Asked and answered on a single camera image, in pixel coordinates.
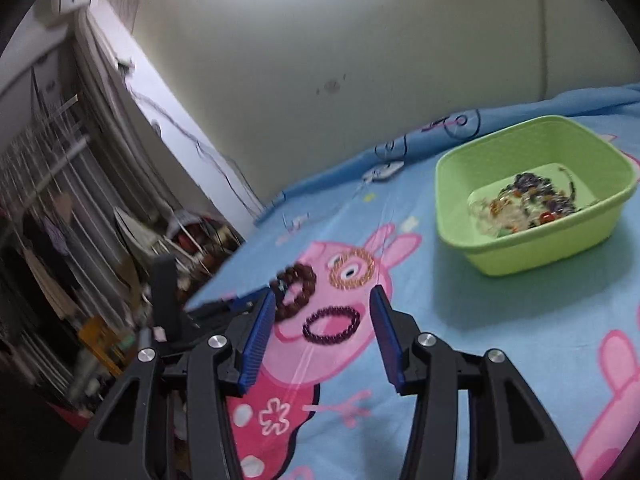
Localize green plastic basket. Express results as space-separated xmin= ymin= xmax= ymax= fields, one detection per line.
xmin=434 ymin=115 xmax=638 ymax=278

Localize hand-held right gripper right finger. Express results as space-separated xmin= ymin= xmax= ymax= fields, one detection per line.
xmin=369 ymin=284 xmax=586 ymax=480

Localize white charger with cable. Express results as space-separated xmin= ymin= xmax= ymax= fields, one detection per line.
xmin=350 ymin=160 xmax=405 ymax=196

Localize pile of mixed bead jewelry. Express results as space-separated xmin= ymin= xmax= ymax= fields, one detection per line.
xmin=470 ymin=170 xmax=581 ymax=236

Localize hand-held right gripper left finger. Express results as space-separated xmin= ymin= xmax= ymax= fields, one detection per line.
xmin=60 ymin=287 xmax=278 ymax=480

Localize dark purple bead bracelet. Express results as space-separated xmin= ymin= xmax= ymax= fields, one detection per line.
xmin=302 ymin=306 xmax=362 ymax=346

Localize cluttered shelf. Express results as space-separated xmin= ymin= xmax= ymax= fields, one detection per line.
xmin=115 ymin=205 xmax=246 ymax=281

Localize large brown wooden bead bracelet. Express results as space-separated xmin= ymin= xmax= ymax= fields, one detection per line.
xmin=270 ymin=262 xmax=318 ymax=321

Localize yellow box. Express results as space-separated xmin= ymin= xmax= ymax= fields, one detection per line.
xmin=80 ymin=315 xmax=126 ymax=376

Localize golden bead bracelet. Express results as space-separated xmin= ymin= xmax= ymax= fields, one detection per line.
xmin=327 ymin=247 xmax=376 ymax=291

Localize hanging clothes rack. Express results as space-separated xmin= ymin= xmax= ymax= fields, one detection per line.
xmin=0 ymin=95 xmax=151 ymax=401

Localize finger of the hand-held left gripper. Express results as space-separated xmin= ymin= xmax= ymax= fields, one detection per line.
xmin=151 ymin=255 xmax=185 ymax=343
xmin=185 ymin=290 xmax=266 ymax=331

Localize cartoon pig printed bedsheet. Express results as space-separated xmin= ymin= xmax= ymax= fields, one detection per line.
xmin=185 ymin=82 xmax=640 ymax=480

